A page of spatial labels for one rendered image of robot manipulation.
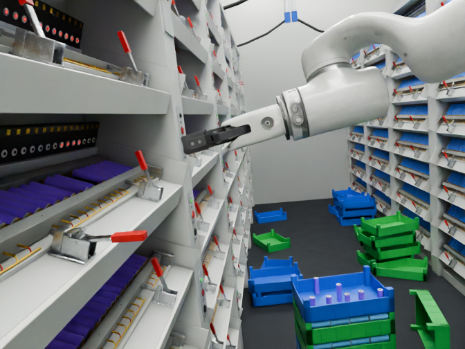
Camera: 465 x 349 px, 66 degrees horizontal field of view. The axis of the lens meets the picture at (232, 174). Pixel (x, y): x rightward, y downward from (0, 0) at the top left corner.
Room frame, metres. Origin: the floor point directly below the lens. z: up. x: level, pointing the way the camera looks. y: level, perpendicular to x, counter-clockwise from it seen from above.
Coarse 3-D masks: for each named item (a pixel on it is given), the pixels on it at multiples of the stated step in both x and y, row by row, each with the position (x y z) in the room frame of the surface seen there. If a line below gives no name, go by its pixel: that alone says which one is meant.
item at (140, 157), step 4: (136, 152) 0.63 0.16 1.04; (140, 152) 0.64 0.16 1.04; (136, 156) 0.63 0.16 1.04; (140, 156) 0.63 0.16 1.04; (140, 160) 0.63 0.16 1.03; (144, 160) 0.64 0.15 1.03; (140, 164) 0.63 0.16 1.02; (144, 164) 0.63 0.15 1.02; (144, 168) 0.63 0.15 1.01; (148, 172) 0.64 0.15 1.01; (148, 176) 0.63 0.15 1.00; (148, 180) 0.63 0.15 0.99; (152, 184) 0.63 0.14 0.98
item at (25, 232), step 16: (128, 176) 0.66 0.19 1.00; (144, 176) 0.76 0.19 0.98; (96, 192) 0.52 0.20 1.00; (112, 192) 0.58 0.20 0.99; (128, 192) 0.61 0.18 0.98; (48, 208) 0.42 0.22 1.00; (64, 208) 0.43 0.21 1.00; (80, 208) 0.47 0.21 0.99; (16, 224) 0.36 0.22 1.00; (32, 224) 0.37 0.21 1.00; (48, 224) 0.40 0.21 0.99; (0, 240) 0.32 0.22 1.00; (16, 240) 0.34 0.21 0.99; (32, 240) 0.37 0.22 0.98; (0, 256) 0.32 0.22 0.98; (16, 256) 0.32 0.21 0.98; (0, 272) 0.29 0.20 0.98
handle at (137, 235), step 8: (80, 232) 0.36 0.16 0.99; (120, 232) 0.37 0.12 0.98; (128, 232) 0.37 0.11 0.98; (136, 232) 0.36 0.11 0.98; (144, 232) 0.36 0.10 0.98; (88, 240) 0.36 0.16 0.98; (96, 240) 0.36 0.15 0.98; (104, 240) 0.36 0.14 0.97; (112, 240) 0.36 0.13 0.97; (120, 240) 0.36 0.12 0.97; (128, 240) 0.36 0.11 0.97; (136, 240) 0.36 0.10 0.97
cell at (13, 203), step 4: (0, 196) 0.43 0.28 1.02; (0, 200) 0.42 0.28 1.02; (4, 200) 0.42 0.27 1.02; (8, 200) 0.43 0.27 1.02; (12, 200) 0.43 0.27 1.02; (16, 200) 0.43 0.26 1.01; (8, 204) 0.42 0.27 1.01; (12, 204) 0.42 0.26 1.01; (16, 204) 0.42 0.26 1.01; (20, 204) 0.42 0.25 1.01; (24, 204) 0.42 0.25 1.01; (28, 204) 0.43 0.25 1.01; (32, 204) 0.43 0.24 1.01; (24, 208) 0.42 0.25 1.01; (28, 208) 0.42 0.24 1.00; (32, 208) 0.42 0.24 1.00; (36, 208) 0.42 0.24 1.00; (32, 212) 0.42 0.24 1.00; (36, 212) 0.42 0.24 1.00
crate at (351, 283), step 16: (368, 272) 1.28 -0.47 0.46; (304, 288) 1.29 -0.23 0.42; (320, 288) 1.29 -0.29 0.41; (352, 288) 1.28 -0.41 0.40; (368, 288) 1.27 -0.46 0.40; (384, 288) 1.16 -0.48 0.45; (304, 304) 1.09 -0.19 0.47; (320, 304) 1.19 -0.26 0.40; (336, 304) 1.09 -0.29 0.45; (352, 304) 1.10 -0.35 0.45; (368, 304) 1.10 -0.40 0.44; (384, 304) 1.10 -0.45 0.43; (304, 320) 1.10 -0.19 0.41; (320, 320) 1.09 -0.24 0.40
